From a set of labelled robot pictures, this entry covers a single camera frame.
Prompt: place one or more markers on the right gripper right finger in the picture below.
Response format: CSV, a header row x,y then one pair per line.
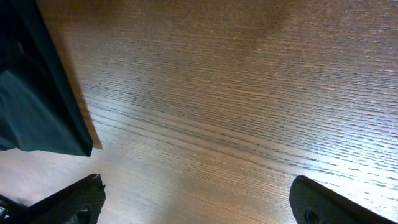
x,y
313,203

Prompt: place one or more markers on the black leggings red waistband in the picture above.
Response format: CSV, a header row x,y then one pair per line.
x,y
39,111

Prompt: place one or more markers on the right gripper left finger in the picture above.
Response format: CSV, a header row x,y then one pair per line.
x,y
80,202

